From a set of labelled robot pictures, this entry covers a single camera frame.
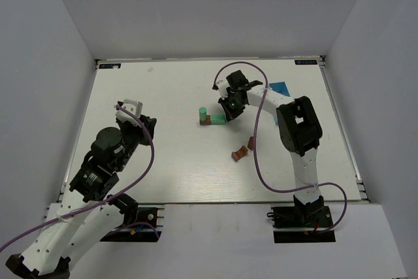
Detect brown small block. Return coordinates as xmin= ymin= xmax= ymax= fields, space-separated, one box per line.
xmin=248 ymin=137 xmax=254 ymax=151

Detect right blue corner label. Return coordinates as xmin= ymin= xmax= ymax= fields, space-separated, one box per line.
xmin=295 ymin=59 xmax=317 ymax=65

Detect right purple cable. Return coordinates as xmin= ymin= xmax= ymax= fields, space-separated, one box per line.
xmin=212 ymin=61 xmax=347 ymax=235

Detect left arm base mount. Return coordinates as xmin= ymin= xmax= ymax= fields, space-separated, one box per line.
xmin=101 ymin=205 xmax=165 ymax=243

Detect green small block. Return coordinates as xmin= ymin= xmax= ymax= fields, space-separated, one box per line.
xmin=199 ymin=107 xmax=207 ymax=122

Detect blue corner label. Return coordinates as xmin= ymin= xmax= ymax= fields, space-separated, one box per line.
xmin=99 ymin=63 xmax=121 ymax=69
xmin=295 ymin=59 xmax=317 ymax=65

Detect brown cube block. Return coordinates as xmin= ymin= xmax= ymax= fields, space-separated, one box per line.
xmin=199 ymin=116 xmax=212 ymax=125

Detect left blue corner label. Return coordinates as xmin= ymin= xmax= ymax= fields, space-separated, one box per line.
xmin=99 ymin=63 xmax=121 ymax=69

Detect blue plastic box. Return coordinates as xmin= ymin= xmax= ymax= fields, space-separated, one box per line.
xmin=269 ymin=82 xmax=290 ymax=97

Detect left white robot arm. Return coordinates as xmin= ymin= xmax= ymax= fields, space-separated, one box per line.
xmin=5 ymin=110 xmax=157 ymax=278

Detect brown arch block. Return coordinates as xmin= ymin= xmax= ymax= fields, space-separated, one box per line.
xmin=231 ymin=146 xmax=248 ymax=162

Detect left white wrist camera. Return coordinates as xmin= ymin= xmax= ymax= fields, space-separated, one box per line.
xmin=115 ymin=99 xmax=143 ymax=122

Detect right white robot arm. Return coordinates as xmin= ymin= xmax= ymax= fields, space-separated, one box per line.
xmin=212 ymin=70 xmax=324 ymax=227

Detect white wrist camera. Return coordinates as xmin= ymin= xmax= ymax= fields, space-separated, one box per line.
xmin=212 ymin=80 xmax=229 ymax=99
xmin=115 ymin=99 xmax=143 ymax=122

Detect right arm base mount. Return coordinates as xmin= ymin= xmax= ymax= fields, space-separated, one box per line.
xmin=266 ymin=206 xmax=336 ymax=244

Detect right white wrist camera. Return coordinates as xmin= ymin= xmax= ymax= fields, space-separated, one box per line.
xmin=212 ymin=80 xmax=229 ymax=99

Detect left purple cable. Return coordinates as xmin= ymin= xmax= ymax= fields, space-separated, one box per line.
xmin=0 ymin=103 xmax=156 ymax=254

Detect purple cable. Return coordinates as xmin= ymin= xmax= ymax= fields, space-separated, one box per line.
xmin=0 ymin=103 xmax=156 ymax=254
xmin=212 ymin=61 xmax=347 ymax=235

